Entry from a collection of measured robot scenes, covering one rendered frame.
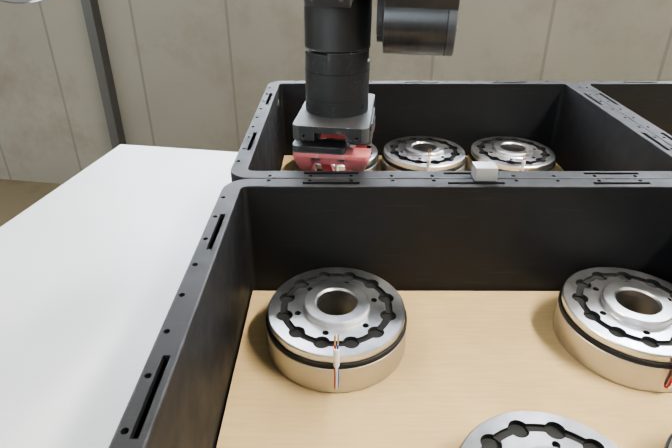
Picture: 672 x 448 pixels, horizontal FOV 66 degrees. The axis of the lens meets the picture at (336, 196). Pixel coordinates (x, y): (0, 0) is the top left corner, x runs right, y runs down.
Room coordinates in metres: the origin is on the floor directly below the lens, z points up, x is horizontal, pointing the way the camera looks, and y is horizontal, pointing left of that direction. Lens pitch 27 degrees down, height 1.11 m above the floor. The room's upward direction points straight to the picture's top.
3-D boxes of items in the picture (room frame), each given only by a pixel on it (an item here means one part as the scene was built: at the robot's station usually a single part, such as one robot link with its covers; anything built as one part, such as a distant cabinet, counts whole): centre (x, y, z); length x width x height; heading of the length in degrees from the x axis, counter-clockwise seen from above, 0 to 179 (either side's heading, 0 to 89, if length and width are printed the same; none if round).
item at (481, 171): (0.38, -0.12, 0.94); 0.02 x 0.01 x 0.01; 90
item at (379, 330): (0.30, 0.00, 0.86); 0.10 x 0.10 x 0.01
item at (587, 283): (0.30, -0.22, 0.86); 0.10 x 0.10 x 0.01
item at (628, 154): (0.53, -0.11, 0.87); 0.40 x 0.30 x 0.11; 90
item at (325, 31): (0.46, -0.01, 1.04); 0.07 x 0.06 x 0.07; 81
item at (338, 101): (0.46, 0.00, 0.98); 0.10 x 0.07 x 0.07; 173
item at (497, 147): (0.60, -0.22, 0.86); 0.05 x 0.05 x 0.01
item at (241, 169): (0.53, -0.11, 0.92); 0.40 x 0.30 x 0.02; 90
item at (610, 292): (0.30, -0.22, 0.86); 0.05 x 0.05 x 0.01
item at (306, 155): (0.45, 0.00, 0.91); 0.07 x 0.07 x 0.09; 83
